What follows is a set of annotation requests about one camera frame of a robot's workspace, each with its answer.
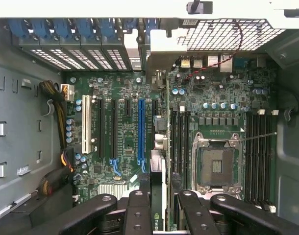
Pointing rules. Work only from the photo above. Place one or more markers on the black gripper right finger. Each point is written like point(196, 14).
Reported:
point(193, 215)

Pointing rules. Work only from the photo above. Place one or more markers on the short black expansion slot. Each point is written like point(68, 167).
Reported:
point(127, 107)

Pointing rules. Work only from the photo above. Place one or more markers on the silver chipset heatsink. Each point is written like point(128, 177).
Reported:
point(112, 191)

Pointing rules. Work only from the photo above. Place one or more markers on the thin metal locking lever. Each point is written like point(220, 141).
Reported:
point(259, 136)

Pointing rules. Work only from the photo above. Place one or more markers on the open black PC case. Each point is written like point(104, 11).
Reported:
point(291, 159)

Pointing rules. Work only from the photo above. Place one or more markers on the white expansion slot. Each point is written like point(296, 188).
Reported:
point(86, 124)

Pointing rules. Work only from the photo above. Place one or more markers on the CPU socket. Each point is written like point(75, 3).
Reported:
point(218, 166)

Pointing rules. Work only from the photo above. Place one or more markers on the green Dell motherboard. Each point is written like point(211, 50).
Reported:
point(125, 83)

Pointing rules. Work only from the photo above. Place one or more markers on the black plastic shroud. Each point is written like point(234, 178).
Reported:
point(41, 208)

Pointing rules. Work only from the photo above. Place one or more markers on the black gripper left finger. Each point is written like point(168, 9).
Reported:
point(137, 215)

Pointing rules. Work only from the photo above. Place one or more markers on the blue expansion slot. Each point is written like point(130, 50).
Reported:
point(141, 129)

